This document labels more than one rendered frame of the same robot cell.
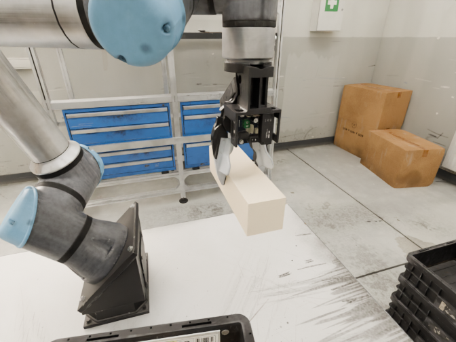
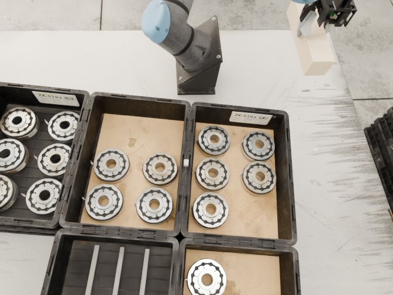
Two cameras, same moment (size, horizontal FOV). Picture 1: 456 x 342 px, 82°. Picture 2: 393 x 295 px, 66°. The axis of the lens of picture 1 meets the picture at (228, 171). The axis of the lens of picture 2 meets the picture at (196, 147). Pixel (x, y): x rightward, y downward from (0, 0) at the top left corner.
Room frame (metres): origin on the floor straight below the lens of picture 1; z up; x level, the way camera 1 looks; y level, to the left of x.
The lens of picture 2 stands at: (-0.27, 0.20, 1.71)
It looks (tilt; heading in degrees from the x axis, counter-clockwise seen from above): 65 degrees down; 2
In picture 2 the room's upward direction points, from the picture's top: 11 degrees clockwise
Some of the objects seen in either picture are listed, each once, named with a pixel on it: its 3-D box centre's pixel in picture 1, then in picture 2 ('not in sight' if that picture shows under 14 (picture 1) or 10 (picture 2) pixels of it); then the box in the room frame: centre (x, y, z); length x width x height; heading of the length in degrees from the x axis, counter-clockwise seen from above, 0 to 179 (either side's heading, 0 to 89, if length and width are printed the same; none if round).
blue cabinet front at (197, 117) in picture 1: (225, 133); not in sight; (2.12, 0.02, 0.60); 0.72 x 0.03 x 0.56; 107
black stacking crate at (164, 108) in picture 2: not in sight; (134, 165); (0.01, 0.38, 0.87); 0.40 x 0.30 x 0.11; 9
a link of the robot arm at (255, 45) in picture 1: (250, 45); not in sight; (0.42, -0.03, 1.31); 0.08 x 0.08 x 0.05
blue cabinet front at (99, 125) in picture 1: (125, 143); not in sight; (1.89, 0.78, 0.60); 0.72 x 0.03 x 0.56; 107
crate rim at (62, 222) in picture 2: not in sight; (131, 158); (0.01, 0.38, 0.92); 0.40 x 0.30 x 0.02; 9
